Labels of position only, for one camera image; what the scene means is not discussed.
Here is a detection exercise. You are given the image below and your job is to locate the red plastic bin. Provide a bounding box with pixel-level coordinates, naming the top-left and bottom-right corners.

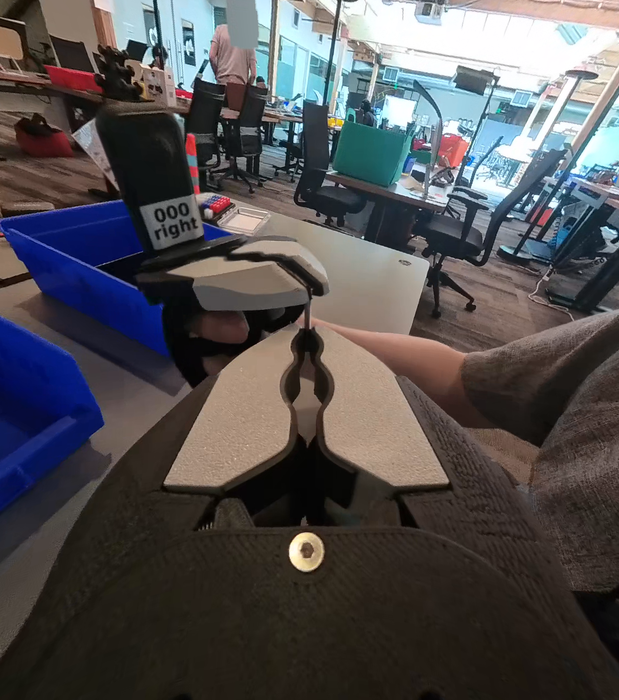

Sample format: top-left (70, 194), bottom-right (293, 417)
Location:
top-left (44, 64), bottom-right (104, 94)

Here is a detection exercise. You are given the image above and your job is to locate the red basket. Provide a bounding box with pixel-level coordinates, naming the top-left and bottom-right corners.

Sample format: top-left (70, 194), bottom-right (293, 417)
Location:
top-left (440, 132), bottom-right (470, 170)

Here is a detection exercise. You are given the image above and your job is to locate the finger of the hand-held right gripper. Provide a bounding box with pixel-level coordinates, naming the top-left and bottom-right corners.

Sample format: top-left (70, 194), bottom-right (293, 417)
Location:
top-left (226, 236), bottom-right (331, 297)
top-left (192, 258), bottom-right (316, 312)

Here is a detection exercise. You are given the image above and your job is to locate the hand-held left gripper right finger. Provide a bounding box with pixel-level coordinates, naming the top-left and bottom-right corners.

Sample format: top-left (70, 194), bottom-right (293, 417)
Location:
top-left (313, 324), bottom-right (450, 491)

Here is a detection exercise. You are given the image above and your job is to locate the clear plastic tray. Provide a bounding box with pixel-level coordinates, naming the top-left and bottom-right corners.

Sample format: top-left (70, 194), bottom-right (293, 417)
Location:
top-left (216, 206), bottom-right (272, 237)

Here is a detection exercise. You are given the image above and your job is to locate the white floor cable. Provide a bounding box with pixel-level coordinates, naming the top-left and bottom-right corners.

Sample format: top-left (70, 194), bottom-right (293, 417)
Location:
top-left (527, 265), bottom-right (576, 324)

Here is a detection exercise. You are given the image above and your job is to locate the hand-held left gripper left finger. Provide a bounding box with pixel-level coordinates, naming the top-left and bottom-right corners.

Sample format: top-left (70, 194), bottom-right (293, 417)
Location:
top-left (163, 323), bottom-right (305, 493)

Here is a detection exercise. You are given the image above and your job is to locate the red bag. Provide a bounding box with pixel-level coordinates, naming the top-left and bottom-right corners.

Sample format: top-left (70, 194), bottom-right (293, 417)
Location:
top-left (13, 113), bottom-right (75, 159)

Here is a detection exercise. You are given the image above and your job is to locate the blue divided plastic bin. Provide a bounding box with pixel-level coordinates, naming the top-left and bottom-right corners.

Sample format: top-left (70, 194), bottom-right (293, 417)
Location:
top-left (0, 199), bottom-right (234, 359)

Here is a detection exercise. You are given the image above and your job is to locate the hanging black monitor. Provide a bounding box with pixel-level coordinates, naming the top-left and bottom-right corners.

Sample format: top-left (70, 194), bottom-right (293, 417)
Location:
top-left (453, 65), bottom-right (499, 94)

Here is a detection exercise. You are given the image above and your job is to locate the white product box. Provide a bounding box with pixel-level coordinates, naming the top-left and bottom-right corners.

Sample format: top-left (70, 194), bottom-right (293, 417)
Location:
top-left (139, 64), bottom-right (178, 108)

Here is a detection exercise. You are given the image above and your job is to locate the silver gooseneck desk lamp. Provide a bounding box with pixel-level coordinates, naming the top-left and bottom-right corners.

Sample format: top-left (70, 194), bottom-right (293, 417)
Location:
top-left (411, 79), bottom-right (446, 199)

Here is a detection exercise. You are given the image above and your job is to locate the person's right hand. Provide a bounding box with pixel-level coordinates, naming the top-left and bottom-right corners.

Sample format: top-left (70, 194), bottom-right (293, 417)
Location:
top-left (188, 311), bottom-right (251, 378)

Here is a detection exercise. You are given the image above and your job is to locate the wooden post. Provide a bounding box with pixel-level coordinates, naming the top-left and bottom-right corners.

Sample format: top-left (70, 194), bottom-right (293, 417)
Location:
top-left (571, 33), bottom-right (619, 160)

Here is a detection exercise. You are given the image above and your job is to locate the black bin divider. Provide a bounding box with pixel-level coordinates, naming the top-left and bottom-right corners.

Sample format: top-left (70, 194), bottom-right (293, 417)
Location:
top-left (95, 253), bottom-right (153, 286)

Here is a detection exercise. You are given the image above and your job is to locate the green fabric bin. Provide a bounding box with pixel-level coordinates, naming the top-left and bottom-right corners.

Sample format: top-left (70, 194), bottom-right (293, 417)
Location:
top-left (332, 108), bottom-right (415, 188)

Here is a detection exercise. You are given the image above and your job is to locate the black robot toy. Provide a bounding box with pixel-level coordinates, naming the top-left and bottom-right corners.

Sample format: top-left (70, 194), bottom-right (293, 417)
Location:
top-left (93, 44), bottom-right (144, 105)

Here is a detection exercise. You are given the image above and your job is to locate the white instruction sheet sign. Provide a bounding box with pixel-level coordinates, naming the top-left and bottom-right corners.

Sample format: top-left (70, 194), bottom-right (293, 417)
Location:
top-left (71, 118), bottom-right (119, 198)

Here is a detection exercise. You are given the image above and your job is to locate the blue labelled plastic bin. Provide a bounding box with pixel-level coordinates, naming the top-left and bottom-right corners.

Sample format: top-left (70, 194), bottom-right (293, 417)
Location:
top-left (0, 297), bottom-right (106, 545)

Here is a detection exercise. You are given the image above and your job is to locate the orange blue-striped traffic cone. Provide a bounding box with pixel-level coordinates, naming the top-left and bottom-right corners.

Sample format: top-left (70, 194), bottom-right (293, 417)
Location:
top-left (184, 132), bottom-right (202, 195)

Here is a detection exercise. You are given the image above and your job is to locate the black office chair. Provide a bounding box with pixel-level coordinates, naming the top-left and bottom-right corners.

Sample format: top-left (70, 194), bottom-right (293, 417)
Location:
top-left (183, 78), bottom-right (228, 190)
top-left (292, 101), bottom-right (368, 228)
top-left (213, 81), bottom-right (270, 195)
top-left (421, 148), bottom-right (570, 319)

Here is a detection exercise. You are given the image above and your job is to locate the black plastic tray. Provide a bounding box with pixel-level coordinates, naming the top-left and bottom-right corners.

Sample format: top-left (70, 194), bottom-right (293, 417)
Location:
top-left (197, 191), bottom-right (237, 221)

